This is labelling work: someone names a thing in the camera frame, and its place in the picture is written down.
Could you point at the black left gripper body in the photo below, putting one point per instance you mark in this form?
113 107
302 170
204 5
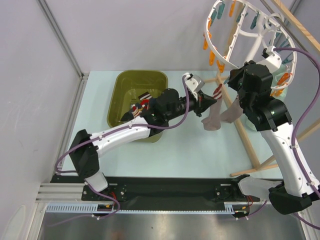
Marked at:
197 108

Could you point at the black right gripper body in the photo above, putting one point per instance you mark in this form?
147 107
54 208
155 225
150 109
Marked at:
233 78

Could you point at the grey beige sock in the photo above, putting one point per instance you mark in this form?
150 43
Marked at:
232 113
213 121

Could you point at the mustard yellow striped sock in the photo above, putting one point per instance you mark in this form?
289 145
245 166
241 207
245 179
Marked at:
145 96

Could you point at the white round clip hanger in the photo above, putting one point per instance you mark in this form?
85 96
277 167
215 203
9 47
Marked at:
236 32

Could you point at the black sock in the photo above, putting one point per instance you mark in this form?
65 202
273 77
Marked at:
128 116

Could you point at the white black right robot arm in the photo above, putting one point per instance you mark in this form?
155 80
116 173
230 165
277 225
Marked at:
299 188

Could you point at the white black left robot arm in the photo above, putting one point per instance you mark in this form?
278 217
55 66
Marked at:
87 148

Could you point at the mint green cloth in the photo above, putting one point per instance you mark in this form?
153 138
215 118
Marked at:
278 94

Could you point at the olive green plastic basket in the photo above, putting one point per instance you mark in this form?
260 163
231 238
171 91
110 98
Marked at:
128 86

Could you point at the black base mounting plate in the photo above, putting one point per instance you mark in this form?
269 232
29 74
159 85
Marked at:
169 190

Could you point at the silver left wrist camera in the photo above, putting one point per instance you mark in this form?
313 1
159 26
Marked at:
194 83

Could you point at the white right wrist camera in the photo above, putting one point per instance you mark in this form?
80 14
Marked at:
272 59

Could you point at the white slotted cable duct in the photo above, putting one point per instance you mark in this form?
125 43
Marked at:
105 208

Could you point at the aluminium frame post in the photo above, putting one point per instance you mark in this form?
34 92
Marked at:
60 36

